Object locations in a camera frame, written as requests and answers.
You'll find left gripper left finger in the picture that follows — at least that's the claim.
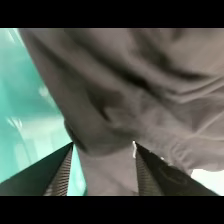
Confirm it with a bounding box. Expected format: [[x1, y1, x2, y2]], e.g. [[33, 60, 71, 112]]
[[0, 141, 74, 197]]

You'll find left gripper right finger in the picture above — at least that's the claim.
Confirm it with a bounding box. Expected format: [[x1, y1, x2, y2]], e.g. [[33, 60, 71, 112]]
[[134, 142, 219, 197]]

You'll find grey garment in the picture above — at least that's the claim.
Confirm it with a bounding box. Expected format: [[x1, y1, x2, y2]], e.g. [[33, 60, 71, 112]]
[[17, 27, 224, 197]]

